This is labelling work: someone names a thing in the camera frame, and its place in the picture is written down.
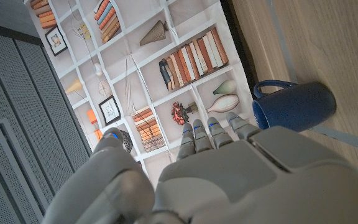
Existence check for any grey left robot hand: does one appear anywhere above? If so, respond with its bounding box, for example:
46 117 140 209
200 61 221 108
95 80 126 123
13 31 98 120
40 111 358 224

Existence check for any dark blue ceramic mug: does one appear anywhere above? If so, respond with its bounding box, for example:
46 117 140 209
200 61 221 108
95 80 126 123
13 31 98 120
252 80 337 133

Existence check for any printed bookshelf backdrop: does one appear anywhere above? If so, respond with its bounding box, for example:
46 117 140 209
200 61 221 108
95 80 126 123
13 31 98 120
23 0 257 187

